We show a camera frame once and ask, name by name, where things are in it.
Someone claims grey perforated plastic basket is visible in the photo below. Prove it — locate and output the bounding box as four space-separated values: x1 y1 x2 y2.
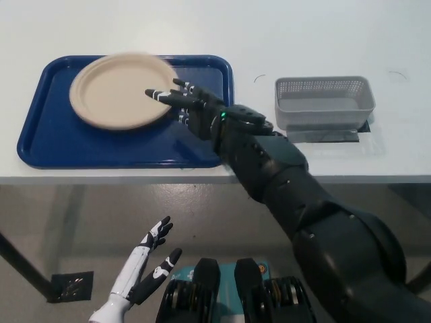
273 75 377 131

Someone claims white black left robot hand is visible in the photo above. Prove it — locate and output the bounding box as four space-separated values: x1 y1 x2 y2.
109 216 183 307

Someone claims beige paper plate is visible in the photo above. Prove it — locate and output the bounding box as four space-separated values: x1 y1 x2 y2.
69 50 180 132

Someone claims blue plastic tray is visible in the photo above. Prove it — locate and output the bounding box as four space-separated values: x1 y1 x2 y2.
16 55 235 170

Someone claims black table leg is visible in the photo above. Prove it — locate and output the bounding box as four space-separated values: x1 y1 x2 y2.
0 231 55 301

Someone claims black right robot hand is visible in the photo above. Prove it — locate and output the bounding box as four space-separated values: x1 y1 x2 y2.
144 78 229 140

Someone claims black table foot plate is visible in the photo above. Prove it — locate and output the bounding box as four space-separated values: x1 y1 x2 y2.
50 270 95 302

